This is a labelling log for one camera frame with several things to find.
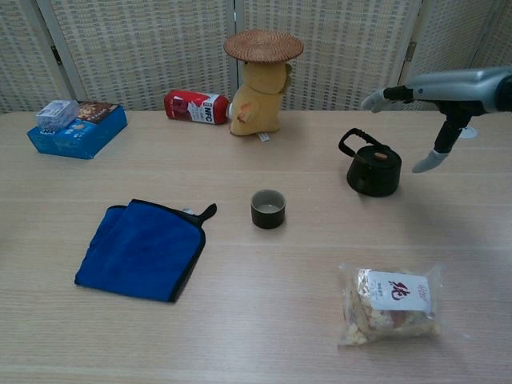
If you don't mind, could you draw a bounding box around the woven folding screen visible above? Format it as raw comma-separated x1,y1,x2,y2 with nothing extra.
0,0,512,115

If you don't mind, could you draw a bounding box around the yellow plush toy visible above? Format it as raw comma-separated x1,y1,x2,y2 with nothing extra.
229,62,294,142

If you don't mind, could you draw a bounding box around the red juice bottle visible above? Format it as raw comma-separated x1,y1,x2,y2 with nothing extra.
163,90,234,126

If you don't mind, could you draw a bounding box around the blue microfiber cloth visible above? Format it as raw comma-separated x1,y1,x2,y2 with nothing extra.
74,198,218,304

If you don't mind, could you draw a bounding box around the small clear plastic box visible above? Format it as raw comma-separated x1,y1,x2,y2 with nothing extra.
34,99,80,130

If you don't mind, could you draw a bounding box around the blue cookie box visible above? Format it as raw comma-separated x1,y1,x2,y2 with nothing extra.
26,102,129,160

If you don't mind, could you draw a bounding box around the round woven rattan mat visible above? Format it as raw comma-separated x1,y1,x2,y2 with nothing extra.
222,29,305,64

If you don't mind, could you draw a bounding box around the black teapot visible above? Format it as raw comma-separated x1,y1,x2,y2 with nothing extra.
338,127,402,198

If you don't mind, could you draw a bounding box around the clear snack bag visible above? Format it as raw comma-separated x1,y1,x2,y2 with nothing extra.
337,262,443,347

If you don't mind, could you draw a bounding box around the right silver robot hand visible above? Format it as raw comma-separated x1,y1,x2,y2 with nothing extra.
361,67,503,174

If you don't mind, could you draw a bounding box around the dark ceramic cup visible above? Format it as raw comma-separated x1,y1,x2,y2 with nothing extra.
250,189,286,230

